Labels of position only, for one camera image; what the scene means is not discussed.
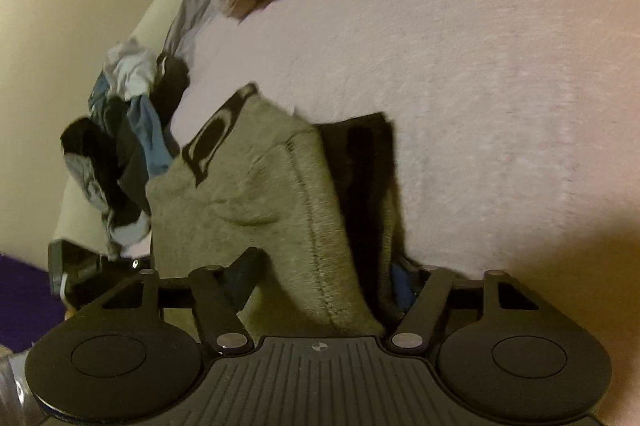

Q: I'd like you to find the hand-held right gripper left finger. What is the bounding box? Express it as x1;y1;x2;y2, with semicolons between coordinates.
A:
100;247;266;354

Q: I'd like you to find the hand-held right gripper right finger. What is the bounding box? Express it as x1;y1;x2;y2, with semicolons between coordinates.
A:
390;260;541;353

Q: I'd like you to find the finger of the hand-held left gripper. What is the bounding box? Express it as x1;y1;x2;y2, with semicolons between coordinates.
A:
102;256;153;277

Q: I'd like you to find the grey and black sweatshirt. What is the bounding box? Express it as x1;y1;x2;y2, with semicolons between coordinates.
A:
145;81;417;338

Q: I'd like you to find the purple blanket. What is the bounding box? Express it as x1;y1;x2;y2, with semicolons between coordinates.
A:
0;251;72;355

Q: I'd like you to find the light grey-blue garment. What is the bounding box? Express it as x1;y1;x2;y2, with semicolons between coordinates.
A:
64;155;152;258

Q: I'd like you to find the pile of dark clothes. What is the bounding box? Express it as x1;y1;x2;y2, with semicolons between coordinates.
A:
60;55;192;228

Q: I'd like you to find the slate blue garment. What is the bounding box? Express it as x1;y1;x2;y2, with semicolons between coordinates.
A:
89;74;179;175

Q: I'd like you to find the white garment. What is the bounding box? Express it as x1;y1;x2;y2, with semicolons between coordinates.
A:
102;38;159;100

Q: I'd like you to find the long white quilted cushion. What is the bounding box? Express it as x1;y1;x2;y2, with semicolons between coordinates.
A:
54;0;219;253

